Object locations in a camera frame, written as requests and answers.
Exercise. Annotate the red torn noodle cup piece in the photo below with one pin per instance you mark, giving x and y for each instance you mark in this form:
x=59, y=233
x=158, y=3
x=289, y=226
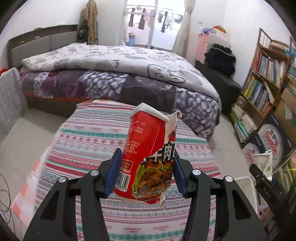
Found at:
x=148, y=157

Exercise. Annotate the pink checked cloth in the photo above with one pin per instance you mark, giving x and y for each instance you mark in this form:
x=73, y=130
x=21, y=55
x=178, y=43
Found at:
x=206, y=42

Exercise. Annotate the black storage bench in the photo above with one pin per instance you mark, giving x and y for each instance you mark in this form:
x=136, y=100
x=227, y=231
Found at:
x=226, y=87

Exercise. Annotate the person's hand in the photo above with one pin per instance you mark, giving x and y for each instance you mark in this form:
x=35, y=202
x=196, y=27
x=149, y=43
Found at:
x=265, y=214

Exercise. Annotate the white plastic trash bin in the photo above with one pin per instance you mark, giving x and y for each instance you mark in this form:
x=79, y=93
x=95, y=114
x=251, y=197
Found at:
x=246, y=185

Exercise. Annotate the black bag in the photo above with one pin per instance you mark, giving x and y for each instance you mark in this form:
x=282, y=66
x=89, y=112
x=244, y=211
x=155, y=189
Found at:
x=82, y=33

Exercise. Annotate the lower Ganten water carton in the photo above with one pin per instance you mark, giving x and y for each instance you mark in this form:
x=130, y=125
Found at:
x=254, y=146

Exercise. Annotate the grey upholstered headboard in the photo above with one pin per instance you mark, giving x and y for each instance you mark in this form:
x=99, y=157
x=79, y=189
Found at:
x=39, y=41

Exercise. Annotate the upper Ganten water carton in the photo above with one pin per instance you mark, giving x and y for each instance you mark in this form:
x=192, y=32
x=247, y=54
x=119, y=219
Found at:
x=274, y=137

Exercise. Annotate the ganten water carton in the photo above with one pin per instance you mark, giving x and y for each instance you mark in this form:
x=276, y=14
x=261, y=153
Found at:
x=254, y=146
x=274, y=137

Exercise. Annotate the plaid coat on rack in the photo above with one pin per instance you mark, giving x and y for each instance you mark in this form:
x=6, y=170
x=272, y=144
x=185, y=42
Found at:
x=91, y=12

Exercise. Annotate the white floral paper cup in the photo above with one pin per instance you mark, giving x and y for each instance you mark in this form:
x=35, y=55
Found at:
x=264, y=162

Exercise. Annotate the brown cardboard box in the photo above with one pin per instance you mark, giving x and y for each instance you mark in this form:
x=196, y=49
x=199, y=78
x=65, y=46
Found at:
x=285, y=113

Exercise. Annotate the beige curtain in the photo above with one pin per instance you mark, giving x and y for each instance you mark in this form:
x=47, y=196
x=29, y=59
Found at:
x=180, y=44

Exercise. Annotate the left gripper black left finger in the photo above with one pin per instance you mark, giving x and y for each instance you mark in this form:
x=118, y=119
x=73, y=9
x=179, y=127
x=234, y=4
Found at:
x=55, y=218

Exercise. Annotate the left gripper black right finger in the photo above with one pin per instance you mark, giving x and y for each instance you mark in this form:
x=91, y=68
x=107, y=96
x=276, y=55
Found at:
x=235, y=217

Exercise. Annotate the black clothes pile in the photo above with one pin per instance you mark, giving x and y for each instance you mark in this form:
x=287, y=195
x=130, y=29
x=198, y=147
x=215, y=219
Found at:
x=221, y=59

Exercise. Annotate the grey quilted cushion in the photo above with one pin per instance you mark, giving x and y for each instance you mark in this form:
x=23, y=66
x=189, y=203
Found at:
x=13, y=101

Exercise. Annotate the patterned striped tablecloth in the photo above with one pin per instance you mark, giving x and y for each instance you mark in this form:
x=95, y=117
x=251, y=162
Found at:
x=88, y=137

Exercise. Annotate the wooden bookshelf with books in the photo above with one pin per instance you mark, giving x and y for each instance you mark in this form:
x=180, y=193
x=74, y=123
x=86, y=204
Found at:
x=265, y=82

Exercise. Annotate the white cat print duvet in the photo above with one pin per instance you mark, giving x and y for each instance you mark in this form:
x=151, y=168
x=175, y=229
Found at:
x=154, y=64

